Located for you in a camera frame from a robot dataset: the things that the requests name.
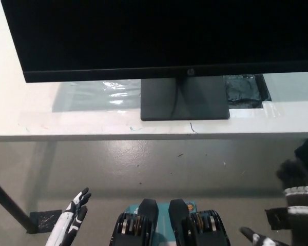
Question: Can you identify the clear plastic film sheet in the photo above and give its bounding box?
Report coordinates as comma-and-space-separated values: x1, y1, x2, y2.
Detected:
52, 78, 142, 113

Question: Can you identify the black tape patch on desk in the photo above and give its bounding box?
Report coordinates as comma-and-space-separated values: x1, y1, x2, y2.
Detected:
223, 74, 273, 104

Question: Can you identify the black metal desk leg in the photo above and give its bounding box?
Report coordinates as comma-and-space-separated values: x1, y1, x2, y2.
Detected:
0, 174, 40, 234

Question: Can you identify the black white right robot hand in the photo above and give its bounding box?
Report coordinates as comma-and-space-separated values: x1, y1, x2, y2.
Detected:
240, 158, 308, 246

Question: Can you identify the black HP computer monitor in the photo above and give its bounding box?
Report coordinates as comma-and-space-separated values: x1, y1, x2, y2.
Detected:
0, 0, 308, 122

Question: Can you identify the black floor tape patch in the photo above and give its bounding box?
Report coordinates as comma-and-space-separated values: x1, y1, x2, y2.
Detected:
264, 206, 296, 231
29, 209, 63, 233

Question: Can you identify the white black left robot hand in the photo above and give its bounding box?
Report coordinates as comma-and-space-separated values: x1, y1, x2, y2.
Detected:
45, 187, 92, 246

